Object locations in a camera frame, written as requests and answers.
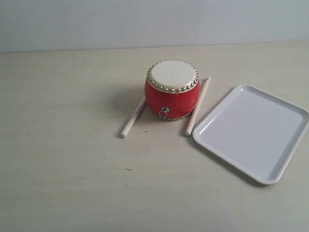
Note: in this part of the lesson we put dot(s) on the wooden drumstick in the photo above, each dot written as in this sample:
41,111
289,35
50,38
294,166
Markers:
133,118
196,110

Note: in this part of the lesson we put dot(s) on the red small drum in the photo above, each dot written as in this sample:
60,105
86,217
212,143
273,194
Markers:
172,89

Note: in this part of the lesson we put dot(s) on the white plastic tray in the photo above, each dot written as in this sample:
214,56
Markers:
253,131

